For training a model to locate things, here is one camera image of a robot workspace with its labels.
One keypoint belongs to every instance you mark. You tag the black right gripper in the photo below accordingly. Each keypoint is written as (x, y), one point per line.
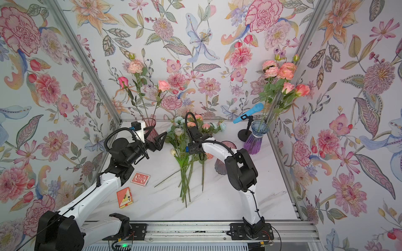
(191, 148)

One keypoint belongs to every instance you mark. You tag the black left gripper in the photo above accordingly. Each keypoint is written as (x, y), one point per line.
(155, 146)

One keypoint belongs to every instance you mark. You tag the magenta rose stem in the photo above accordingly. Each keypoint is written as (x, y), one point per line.
(124, 84)

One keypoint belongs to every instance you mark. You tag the pink flower stem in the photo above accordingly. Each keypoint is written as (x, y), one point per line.
(277, 96)
(298, 92)
(268, 96)
(288, 69)
(136, 69)

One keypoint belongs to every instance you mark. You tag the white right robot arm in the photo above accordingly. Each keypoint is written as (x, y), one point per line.
(242, 175)

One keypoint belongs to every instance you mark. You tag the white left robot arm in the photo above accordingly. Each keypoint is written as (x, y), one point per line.
(64, 230)

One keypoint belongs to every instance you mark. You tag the pink glass vase back left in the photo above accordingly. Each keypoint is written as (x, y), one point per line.
(151, 131)

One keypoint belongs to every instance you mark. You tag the purple glass vase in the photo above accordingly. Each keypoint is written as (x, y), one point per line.
(258, 131)

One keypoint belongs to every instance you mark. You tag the artificial flower bunch on table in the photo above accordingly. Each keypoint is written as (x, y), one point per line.
(178, 137)

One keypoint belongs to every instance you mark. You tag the red playing card box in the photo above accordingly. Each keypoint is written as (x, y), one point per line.
(140, 179)

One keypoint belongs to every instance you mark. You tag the black microphone stand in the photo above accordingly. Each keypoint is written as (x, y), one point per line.
(244, 134)

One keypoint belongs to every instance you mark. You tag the orange yellow card box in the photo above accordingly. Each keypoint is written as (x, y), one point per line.
(124, 197)

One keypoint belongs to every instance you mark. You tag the blue toy microphone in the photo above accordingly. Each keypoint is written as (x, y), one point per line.
(255, 109)

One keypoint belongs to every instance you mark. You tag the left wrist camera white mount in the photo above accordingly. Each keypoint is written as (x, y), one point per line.
(138, 128)

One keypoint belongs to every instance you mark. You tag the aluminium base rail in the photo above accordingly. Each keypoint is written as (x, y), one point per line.
(201, 236)

